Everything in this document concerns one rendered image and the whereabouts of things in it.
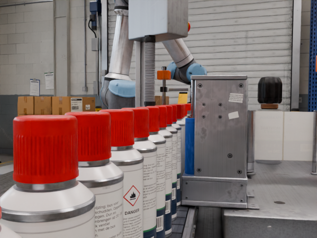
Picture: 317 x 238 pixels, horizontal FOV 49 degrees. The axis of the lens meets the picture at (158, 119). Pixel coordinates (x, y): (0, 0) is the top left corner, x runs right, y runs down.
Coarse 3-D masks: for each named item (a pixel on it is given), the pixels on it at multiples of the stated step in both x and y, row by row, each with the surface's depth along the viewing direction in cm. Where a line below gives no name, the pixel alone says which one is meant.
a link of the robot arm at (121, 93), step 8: (112, 80) 134; (120, 80) 137; (128, 80) 139; (112, 88) 130; (120, 88) 129; (128, 88) 129; (112, 96) 130; (120, 96) 129; (128, 96) 129; (112, 104) 131; (120, 104) 129; (128, 104) 130
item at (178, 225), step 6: (180, 210) 68; (186, 210) 68; (180, 216) 64; (186, 216) 72; (174, 222) 61; (180, 222) 61; (174, 228) 58; (180, 228) 58; (174, 234) 56; (180, 234) 56
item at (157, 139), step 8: (152, 112) 46; (152, 120) 46; (152, 128) 46; (152, 136) 46; (160, 136) 47; (160, 144) 46; (160, 152) 46; (160, 160) 46; (160, 168) 46; (160, 176) 46; (160, 184) 46; (160, 192) 46; (160, 200) 46; (160, 208) 46; (160, 216) 47; (160, 224) 47; (160, 232) 47
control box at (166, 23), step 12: (132, 0) 108; (144, 0) 104; (156, 0) 101; (168, 0) 98; (180, 0) 101; (132, 12) 108; (144, 12) 104; (156, 12) 101; (168, 12) 98; (180, 12) 102; (132, 24) 108; (144, 24) 104; (156, 24) 101; (168, 24) 98; (180, 24) 102; (132, 36) 108; (156, 36) 103; (168, 36) 103; (180, 36) 103
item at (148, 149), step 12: (132, 108) 39; (144, 108) 39; (144, 120) 39; (144, 132) 39; (144, 144) 39; (144, 156) 38; (156, 156) 40; (144, 168) 38; (156, 168) 40; (144, 180) 38; (156, 180) 40; (144, 192) 38; (156, 192) 40; (144, 204) 38; (156, 204) 40; (144, 216) 39; (156, 216) 41; (144, 228) 39; (156, 228) 41
